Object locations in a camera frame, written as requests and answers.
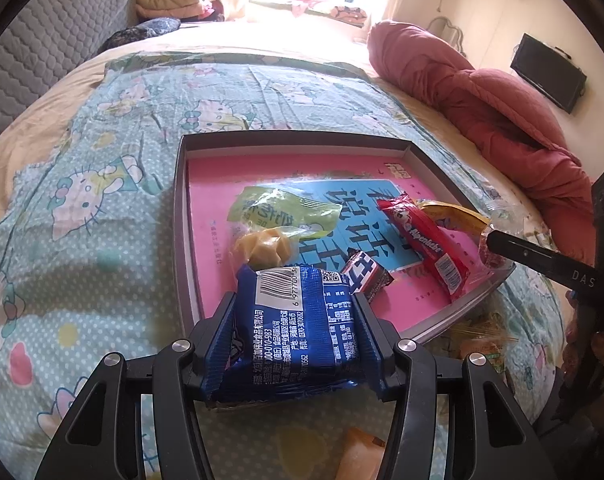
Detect grey quilted sofa cover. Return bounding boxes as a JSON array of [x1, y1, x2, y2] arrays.
[[0, 0, 137, 134]]

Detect dark floral cloth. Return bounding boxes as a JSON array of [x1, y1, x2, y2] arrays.
[[96, 18, 181, 53]]

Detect red quilted comforter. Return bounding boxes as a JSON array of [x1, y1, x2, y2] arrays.
[[368, 21, 596, 264]]

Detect red Alpenliebe candy pack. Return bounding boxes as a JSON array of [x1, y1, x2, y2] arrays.
[[377, 194, 470, 301]]

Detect pink book in tray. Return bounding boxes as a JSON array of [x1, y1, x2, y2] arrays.
[[183, 152, 504, 340]]

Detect clear round cookie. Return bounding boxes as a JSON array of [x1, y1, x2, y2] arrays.
[[478, 202, 524, 270]]

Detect green label round cake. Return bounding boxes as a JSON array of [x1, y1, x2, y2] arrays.
[[430, 312, 518, 375]]

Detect gold wrapper snack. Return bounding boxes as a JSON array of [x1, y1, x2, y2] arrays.
[[417, 200, 490, 237]]

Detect pink items on windowsill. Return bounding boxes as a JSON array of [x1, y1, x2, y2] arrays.
[[289, 0, 368, 27]]

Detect Hello Kitty teal blanket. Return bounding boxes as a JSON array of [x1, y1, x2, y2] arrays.
[[0, 53, 552, 479]]

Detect dark cardboard box tray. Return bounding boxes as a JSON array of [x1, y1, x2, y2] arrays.
[[173, 131, 510, 342]]

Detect orange wafer packet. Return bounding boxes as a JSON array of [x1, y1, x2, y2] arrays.
[[335, 427, 385, 480]]

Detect blue biscuit packet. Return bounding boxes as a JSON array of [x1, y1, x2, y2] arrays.
[[206, 266, 366, 405]]

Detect green pastry snack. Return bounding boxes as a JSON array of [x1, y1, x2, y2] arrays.
[[227, 184, 342, 271]]

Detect black wall television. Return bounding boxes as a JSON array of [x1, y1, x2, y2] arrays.
[[510, 34, 587, 114]]

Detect brown Snickers bar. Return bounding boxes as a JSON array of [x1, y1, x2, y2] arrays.
[[340, 248, 393, 302]]

